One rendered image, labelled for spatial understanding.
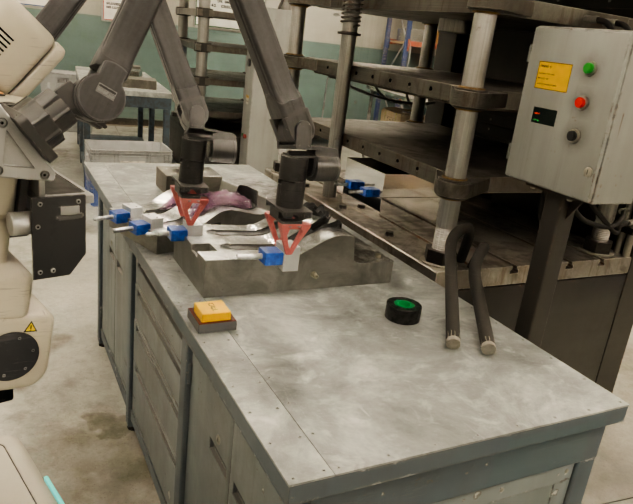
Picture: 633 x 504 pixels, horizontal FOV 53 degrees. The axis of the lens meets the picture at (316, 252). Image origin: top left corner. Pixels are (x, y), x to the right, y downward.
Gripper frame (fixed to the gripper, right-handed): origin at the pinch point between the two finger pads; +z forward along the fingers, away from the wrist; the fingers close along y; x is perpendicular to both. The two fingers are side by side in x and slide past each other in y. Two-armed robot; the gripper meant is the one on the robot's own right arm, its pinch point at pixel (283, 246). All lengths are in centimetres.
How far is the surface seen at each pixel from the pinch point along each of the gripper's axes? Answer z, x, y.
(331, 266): 9.1, -18.2, 10.3
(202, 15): -51, -112, 454
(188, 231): 5.1, 13.0, 26.6
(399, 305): 11.1, -25.5, -9.6
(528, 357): 14, -44, -32
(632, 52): -49, -74, -13
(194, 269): 11.2, 13.7, 17.4
